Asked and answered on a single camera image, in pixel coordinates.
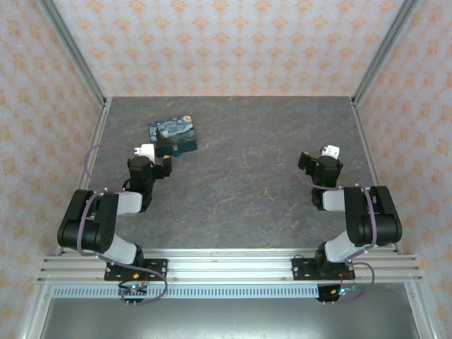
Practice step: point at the starry night painted box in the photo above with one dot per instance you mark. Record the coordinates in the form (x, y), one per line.
(174, 130)

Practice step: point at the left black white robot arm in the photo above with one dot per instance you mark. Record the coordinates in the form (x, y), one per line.
(95, 219)

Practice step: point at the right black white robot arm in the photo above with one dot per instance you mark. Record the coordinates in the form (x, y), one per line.
(360, 219)

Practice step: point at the grey metal panel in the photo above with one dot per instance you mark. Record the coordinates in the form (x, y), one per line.
(226, 319)

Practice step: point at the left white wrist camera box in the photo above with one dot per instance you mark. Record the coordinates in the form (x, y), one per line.
(146, 150)

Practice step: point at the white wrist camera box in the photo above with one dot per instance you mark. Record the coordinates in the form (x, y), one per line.
(331, 150)
(146, 150)

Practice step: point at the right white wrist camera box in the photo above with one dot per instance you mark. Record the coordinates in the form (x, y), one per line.
(331, 150)

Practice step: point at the aluminium table edge rail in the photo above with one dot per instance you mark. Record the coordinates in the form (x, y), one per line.
(370, 159)
(95, 148)

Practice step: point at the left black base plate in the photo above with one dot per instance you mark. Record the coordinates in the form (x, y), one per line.
(157, 270)

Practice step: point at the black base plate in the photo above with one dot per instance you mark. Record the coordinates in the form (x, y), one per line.
(303, 270)
(157, 270)

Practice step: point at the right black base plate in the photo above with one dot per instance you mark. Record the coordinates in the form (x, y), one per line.
(303, 270)

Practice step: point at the aluminium mounting rail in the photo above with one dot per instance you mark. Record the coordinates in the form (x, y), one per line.
(229, 268)

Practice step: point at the aluminium frame post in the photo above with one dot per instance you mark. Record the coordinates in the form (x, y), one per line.
(70, 49)
(385, 49)

